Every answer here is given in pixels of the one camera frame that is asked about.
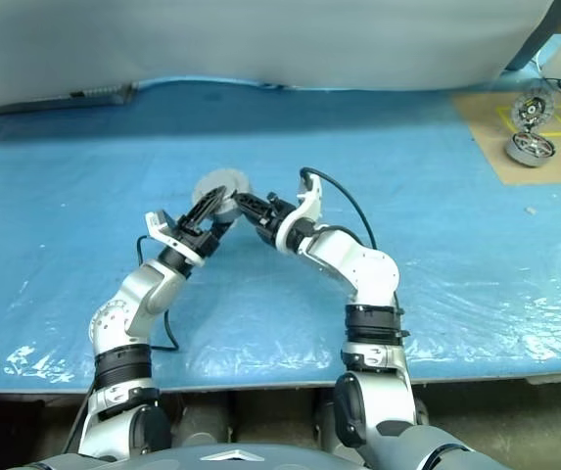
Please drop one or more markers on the grey ribbed motor housing lid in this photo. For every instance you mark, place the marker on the grey ribbed motor housing lid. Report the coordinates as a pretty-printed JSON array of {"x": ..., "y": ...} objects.
[{"x": 233, "y": 181}]

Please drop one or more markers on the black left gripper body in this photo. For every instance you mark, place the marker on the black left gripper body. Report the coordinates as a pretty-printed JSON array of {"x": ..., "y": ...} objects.
[{"x": 197, "y": 242}]

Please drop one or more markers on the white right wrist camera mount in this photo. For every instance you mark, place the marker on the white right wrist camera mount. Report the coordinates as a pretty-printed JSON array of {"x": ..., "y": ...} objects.
[{"x": 312, "y": 196}]

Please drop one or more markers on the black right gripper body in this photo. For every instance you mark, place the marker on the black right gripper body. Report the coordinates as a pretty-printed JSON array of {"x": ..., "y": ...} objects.
[{"x": 272, "y": 220}]

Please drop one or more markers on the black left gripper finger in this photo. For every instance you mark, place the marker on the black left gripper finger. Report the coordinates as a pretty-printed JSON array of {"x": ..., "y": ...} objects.
[
  {"x": 222, "y": 229},
  {"x": 206, "y": 208}
]

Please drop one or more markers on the small white scrap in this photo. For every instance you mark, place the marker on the small white scrap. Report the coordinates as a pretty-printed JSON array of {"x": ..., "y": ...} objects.
[{"x": 530, "y": 210}]

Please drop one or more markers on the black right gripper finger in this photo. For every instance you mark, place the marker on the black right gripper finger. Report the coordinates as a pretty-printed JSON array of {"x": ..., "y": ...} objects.
[
  {"x": 255, "y": 218},
  {"x": 253, "y": 202}
]

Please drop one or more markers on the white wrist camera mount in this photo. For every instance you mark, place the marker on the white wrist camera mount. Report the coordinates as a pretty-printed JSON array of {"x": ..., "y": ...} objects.
[
  {"x": 312, "y": 196},
  {"x": 160, "y": 230}
]

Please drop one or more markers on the brown cardboard sheet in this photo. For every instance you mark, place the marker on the brown cardboard sheet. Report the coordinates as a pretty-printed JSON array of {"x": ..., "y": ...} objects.
[{"x": 485, "y": 137}]

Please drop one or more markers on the grey robot torso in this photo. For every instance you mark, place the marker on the grey robot torso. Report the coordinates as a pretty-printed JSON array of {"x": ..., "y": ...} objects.
[{"x": 187, "y": 457}]

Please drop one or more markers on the silver spoked motor housing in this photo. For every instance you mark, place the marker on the silver spoked motor housing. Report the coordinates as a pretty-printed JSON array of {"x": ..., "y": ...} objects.
[{"x": 529, "y": 149}]

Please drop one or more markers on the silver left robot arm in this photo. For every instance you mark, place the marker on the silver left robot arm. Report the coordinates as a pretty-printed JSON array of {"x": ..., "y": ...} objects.
[{"x": 133, "y": 298}]

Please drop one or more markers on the grey power strip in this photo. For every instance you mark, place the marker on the grey power strip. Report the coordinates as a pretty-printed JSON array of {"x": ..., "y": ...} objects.
[{"x": 108, "y": 91}]

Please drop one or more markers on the round spoked motor lid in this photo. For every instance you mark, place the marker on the round spoked motor lid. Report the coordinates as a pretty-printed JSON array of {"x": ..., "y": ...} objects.
[{"x": 532, "y": 110}]

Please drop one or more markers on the blue plastic table sheet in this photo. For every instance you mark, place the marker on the blue plastic table sheet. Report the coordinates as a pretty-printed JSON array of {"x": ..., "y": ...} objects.
[{"x": 64, "y": 196}]

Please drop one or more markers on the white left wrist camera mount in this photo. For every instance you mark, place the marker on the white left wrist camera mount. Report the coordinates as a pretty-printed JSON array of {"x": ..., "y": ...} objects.
[{"x": 160, "y": 230}]

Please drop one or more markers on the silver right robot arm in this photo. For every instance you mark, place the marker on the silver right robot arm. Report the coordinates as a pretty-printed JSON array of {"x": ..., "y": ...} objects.
[{"x": 358, "y": 264}]

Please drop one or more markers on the white backdrop sheet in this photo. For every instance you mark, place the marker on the white backdrop sheet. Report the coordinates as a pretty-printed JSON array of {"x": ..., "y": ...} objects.
[{"x": 260, "y": 39}]

